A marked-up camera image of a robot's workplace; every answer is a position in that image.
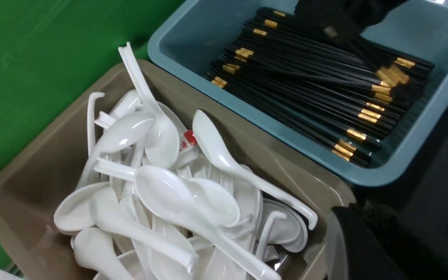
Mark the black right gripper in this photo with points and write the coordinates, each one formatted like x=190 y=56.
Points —
x=343 y=20

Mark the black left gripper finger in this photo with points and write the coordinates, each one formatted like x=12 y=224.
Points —
x=377 y=243

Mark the bundle of black chopsticks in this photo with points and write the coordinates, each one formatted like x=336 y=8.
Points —
x=352 y=100

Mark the black textured serving tray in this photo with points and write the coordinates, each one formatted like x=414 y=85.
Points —
x=421 y=192

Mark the blue plastic chopstick bin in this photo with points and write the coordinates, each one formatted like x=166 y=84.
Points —
x=198 y=31

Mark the white soup spoon long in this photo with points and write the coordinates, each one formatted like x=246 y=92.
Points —
x=212 y=144

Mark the white soup spoon centre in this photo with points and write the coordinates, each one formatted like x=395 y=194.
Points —
x=168 y=197

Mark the white soup spoon upright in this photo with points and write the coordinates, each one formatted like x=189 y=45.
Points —
x=163 y=141

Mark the white soup spoon left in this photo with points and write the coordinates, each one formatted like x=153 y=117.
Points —
x=123 y=133

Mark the green backdrop cloth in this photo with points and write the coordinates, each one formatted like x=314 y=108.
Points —
x=51 y=51

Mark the tan plastic spoon bin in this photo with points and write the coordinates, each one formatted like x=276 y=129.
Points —
x=35 y=182

